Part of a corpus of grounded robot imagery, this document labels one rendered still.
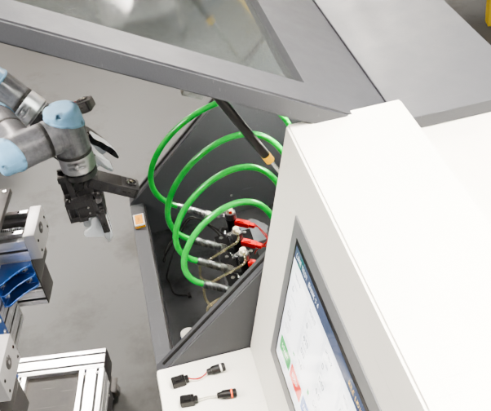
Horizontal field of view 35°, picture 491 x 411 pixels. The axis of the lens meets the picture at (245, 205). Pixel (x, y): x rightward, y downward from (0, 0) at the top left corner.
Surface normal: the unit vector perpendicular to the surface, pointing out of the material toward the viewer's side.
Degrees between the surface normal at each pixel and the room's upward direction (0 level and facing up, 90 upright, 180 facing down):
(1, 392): 90
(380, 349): 76
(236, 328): 90
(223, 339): 90
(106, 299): 0
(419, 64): 0
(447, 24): 0
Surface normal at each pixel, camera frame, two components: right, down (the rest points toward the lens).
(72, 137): 0.56, 0.47
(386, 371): -0.97, 0.04
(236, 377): -0.12, -0.77
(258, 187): 0.22, 0.60
